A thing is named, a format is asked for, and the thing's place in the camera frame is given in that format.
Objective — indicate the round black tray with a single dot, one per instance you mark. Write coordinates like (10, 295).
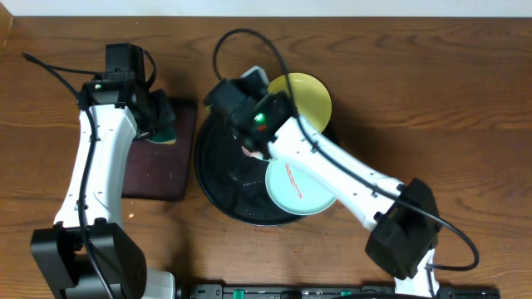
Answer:
(232, 181)

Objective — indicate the green and yellow sponge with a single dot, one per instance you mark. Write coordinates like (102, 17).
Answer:
(166, 136)

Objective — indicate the yellow plate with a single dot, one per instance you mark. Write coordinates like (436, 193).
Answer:
(312, 100)

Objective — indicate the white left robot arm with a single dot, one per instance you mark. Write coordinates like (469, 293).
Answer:
(86, 253)

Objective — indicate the black rectangular tray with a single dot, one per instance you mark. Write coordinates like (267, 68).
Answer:
(160, 171)

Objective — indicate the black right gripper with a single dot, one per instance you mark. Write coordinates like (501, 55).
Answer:
(278, 103)

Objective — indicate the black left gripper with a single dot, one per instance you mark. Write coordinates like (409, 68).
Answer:
(162, 115)

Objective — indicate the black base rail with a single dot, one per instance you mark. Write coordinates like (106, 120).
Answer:
(216, 291)

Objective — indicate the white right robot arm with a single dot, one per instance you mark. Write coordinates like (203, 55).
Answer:
(399, 217)

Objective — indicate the mint green plate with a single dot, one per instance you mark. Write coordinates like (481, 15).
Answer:
(294, 191)
(260, 154)

